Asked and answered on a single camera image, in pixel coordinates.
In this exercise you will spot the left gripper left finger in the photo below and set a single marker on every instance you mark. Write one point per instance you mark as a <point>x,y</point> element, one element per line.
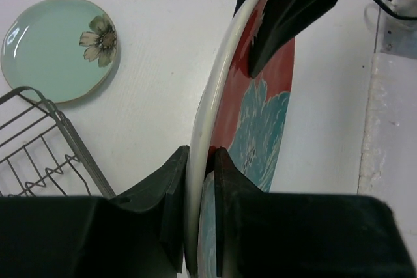
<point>136,234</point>

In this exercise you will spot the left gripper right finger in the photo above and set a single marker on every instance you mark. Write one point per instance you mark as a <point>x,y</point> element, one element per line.
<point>260,234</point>

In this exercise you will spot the red and teal plate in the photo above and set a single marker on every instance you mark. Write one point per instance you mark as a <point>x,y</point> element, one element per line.
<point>244,115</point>

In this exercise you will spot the green flower plate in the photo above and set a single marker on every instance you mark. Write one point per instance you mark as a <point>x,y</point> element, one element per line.
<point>63,49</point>

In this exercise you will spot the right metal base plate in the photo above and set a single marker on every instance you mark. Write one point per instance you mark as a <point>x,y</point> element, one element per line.
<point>396,31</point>

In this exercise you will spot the wire dish rack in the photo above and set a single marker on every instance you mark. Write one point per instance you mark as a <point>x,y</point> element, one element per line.
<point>41,152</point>

